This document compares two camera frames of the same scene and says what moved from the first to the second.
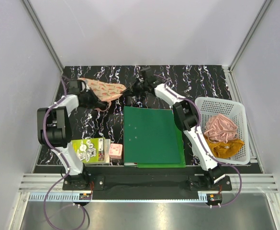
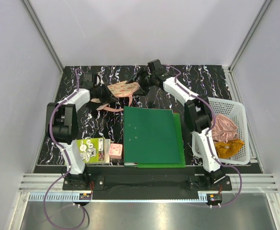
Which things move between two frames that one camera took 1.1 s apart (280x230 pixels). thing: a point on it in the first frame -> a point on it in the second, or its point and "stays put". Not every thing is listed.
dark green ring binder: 150,136 stays put
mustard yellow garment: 224,149 stays put
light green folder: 183,164 stays put
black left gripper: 96,102 -> 108,97
